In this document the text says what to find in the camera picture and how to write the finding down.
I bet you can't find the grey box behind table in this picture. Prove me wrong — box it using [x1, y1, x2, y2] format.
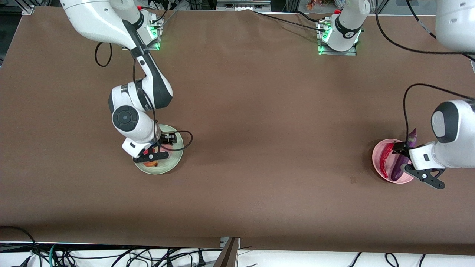
[217, 0, 271, 11]

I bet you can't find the purple eggplant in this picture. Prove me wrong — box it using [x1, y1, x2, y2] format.
[391, 128, 418, 181]

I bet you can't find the red chili pepper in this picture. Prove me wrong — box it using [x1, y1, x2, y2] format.
[379, 143, 394, 178]

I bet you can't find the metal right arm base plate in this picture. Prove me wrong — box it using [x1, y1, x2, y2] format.
[122, 36, 161, 51]

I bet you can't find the brown table cover sheet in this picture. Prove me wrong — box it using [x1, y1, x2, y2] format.
[0, 7, 475, 256]

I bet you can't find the black looping floor cable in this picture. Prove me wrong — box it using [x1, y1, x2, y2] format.
[0, 225, 43, 267]

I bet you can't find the pink round plate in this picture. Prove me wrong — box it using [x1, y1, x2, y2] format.
[372, 139, 415, 184]

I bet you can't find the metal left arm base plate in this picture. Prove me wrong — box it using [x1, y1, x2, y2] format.
[318, 43, 357, 56]

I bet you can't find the black tangled cable bundle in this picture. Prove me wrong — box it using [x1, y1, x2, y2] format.
[56, 245, 223, 267]

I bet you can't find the red apple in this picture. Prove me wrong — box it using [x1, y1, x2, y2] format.
[143, 148, 160, 167]

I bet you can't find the light green round plate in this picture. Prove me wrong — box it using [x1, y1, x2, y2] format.
[133, 124, 184, 175]

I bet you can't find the grey camera stand post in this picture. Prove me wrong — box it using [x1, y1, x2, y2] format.
[213, 237, 240, 267]

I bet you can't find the black cable across table cover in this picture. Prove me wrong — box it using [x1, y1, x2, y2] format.
[254, 10, 327, 33]

